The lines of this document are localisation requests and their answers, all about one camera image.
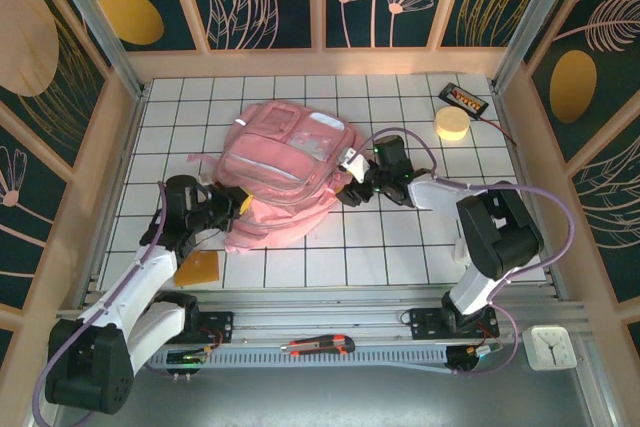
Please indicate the orange black utility knife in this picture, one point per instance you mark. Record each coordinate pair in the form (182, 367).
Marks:
(320, 345)

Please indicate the black device with orange label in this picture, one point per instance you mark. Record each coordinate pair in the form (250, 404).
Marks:
(462, 99)

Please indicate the aluminium mounting rail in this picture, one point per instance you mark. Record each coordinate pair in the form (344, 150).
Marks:
(310, 319)

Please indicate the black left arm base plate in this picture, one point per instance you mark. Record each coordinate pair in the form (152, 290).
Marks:
(220, 324)

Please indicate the white plastic clip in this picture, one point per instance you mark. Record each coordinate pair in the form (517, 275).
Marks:
(460, 251)

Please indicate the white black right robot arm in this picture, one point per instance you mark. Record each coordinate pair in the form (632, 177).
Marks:
(500, 232)

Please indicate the white square alarm clock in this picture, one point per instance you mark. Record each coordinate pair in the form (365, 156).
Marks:
(550, 348)

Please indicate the pink student backpack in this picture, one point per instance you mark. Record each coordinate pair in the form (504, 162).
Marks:
(280, 172)

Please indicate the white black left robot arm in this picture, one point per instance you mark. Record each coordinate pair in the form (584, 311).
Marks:
(145, 282)

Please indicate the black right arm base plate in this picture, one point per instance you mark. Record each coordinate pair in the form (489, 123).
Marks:
(425, 322)

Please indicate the aluminium frame post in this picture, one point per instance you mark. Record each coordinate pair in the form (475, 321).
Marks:
(95, 22)
(535, 12)

